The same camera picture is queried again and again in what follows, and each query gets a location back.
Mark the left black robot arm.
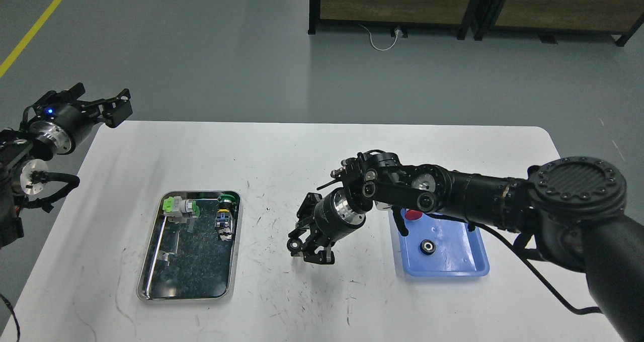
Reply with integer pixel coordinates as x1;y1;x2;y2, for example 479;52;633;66
1;82;133;246

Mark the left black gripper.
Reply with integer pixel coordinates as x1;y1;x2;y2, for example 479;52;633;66
23;83;133;154

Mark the black framed wooden cabinet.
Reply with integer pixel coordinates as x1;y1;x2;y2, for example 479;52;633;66
307;0;642;47

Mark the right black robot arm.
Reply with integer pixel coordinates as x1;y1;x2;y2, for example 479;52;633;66
287;149;643;341

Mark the black cable left edge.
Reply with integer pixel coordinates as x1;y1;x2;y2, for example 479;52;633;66
0;293;21;342

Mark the green push button switch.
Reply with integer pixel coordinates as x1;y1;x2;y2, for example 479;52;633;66
162;196;201;219

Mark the white cable on floor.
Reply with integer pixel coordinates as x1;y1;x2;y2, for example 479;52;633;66
359;24;403;51

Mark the red mushroom push button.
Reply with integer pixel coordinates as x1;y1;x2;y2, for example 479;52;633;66
404;209;425;221

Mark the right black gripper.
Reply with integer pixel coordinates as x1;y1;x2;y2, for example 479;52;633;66
289;188;366;266

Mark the green button blue block switch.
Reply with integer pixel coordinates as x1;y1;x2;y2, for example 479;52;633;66
215;193;238;241

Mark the silver metal tray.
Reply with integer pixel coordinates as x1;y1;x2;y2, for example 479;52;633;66
136;190;243;302

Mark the blue plastic tray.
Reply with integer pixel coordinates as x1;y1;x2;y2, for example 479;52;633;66
389;212;490;278

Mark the black gear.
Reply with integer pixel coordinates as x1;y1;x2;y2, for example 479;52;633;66
420;239;436;255
287;237;302;257

